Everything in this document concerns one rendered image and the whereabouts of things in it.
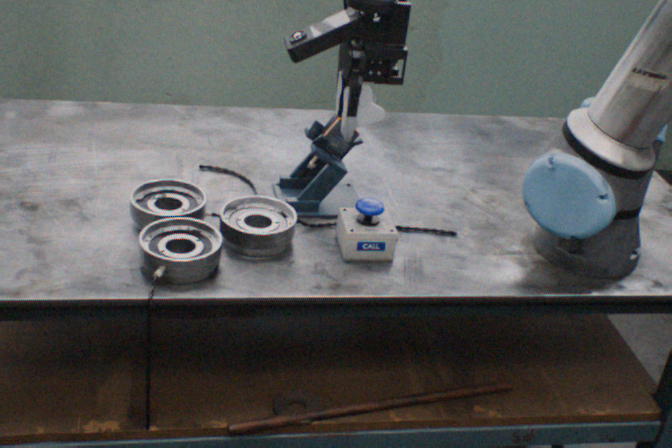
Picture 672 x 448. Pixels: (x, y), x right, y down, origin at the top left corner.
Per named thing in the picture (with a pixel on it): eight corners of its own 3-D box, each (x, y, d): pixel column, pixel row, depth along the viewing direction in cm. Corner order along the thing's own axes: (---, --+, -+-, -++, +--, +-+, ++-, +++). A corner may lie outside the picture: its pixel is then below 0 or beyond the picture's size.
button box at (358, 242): (344, 261, 120) (348, 231, 118) (335, 234, 127) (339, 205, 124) (401, 261, 122) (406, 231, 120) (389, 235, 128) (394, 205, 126)
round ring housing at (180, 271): (165, 235, 121) (165, 210, 119) (234, 256, 119) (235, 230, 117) (123, 273, 113) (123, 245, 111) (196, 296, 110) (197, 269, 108)
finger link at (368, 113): (383, 149, 127) (390, 87, 123) (343, 149, 126) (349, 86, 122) (378, 142, 130) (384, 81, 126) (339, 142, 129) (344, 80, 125)
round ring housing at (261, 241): (240, 266, 117) (242, 240, 115) (206, 228, 124) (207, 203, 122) (307, 250, 122) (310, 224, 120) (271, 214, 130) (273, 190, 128)
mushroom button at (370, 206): (354, 240, 121) (359, 208, 119) (349, 225, 124) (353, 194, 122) (382, 240, 122) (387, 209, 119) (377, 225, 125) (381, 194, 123)
